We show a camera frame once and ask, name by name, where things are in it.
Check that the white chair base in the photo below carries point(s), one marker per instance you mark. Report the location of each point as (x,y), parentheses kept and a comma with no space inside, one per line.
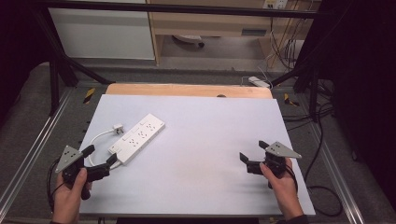
(188,39)

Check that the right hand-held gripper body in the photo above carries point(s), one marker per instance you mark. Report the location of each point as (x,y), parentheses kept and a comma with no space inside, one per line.
(275,161)

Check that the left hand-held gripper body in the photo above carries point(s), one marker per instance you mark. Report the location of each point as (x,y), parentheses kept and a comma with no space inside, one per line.
(69,157)

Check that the aluminium rail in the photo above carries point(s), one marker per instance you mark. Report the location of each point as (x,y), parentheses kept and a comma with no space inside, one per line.
(337,174)
(34,146)

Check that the person's right hand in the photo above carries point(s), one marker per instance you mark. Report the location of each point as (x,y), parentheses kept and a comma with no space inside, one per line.
(285,193)

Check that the white cabinet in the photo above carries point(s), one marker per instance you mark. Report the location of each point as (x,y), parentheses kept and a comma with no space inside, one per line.
(102,34)

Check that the person's left hand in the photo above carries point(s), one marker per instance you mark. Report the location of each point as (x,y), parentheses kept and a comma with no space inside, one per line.
(68,199)

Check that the white wall socket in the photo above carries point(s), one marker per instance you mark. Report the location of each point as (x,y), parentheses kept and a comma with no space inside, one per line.
(275,3)

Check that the white plug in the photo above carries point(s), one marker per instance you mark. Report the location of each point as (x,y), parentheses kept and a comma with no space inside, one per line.
(118,128)

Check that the black yellow tape strip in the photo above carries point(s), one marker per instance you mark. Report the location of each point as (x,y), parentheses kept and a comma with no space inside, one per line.
(290,100)
(89,95)

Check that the wooden board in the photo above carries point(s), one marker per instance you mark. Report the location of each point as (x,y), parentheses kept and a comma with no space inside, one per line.
(186,90)

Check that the black metal frame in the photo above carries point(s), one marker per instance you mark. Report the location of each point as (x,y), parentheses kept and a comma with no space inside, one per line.
(174,7)

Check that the white floor power strip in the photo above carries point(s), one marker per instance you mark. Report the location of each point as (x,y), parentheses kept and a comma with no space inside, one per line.
(258,81)

